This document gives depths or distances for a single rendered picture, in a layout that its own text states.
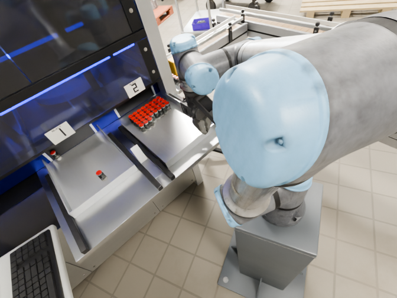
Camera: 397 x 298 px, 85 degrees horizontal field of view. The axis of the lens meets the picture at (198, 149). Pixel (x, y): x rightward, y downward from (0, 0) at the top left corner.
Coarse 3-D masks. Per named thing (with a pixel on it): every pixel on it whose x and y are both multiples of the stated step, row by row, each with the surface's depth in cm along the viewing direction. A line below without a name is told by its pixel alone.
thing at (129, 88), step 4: (136, 80) 91; (140, 80) 92; (128, 84) 90; (132, 84) 91; (136, 84) 92; (140, 84) 93; (128, 88) 91; (132, 88) 92; (136, 88) 93; (140, 88) 94; (144, 88) 96; (128, 92) 92; (132, 92) 93; (136, 92) 94; (132, 96) 94
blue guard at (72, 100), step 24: (96, 72) 79; (120, 72) 85; (144, 72) 92; (48, 96) 73; (72, 96) 78; (96, 96) 84; (120, 96) 90; (0, 120) 67; (24, 120) 71; (48, 120) 76; (72, 120) 82; (0, 144) 70; (24, 144) 75; (48, 144) 80; (0, 168) 74
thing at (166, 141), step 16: (176, 112) 99; (128, 128) 98; (160, 128) 94; (176, 128) 92; (192, 128) 91; (144, 144) 85; (160, 144) 88; (176, 144) 86; (192, 144) 82; (160, 160) 81; (176, 160) 80
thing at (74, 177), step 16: (80, 144) 96; (96, 144) 94; (112, 144) 93; (64, 160) 91; (80, 160) 90; (96, 160) 88; (112, 160) 87; (128, 160) 83; (64, 176) 86; (80, 176) 84; (96, 176) 83; (112, 176) 81; (128, 176) 80; (64, 192) 80; (80, 192) 79; (96, 192) 74; (80, 208) 72
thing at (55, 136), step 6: (60, 126) 80; (66, 126) 81; (48, 132) 78; (54, 132) 80; (60, 132) 81; (66, 132) 82; (72, 132) 84; (48, 138) 79; (54, 138) 81; (60, 138) 82
